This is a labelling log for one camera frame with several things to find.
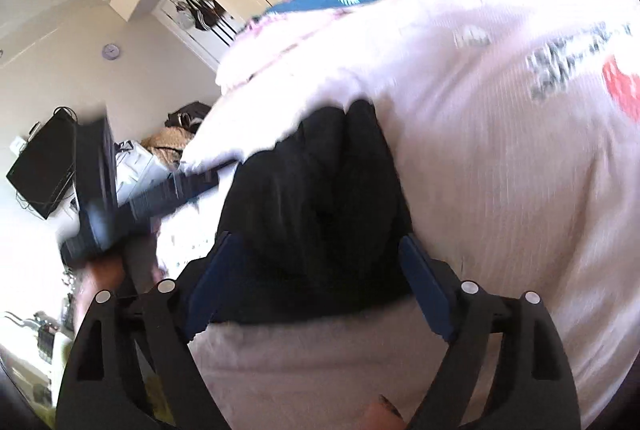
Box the white door with hanging bags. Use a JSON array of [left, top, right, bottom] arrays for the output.
[[153, 0, 245, 71]]

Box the wall mounted black television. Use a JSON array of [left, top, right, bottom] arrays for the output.
[[6, 107, 77, 220]]

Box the left hand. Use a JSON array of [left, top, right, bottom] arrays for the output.
[[74, 254, 125, 332]]

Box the purple round wall clock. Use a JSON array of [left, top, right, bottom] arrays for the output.
[[101, 43, 122, 61]]

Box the pink strawberry print bedsheet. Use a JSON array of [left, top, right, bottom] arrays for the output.
[[181, 0, 639, 429]]

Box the black garment with orange patches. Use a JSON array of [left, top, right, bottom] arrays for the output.
[[212, 100, 412, 325]]

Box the tan fuzzy coat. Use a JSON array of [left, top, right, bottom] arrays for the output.
[[141, 127, 194, 171]]

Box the white drawer cabinet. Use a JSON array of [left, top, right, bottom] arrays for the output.
[[115, 141, 170, 205]]

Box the black bag on floor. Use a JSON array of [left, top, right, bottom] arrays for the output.
[[165, 101, 212, 134]]

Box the right hand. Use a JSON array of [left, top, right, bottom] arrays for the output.
[[358, 395, 407, 430]]

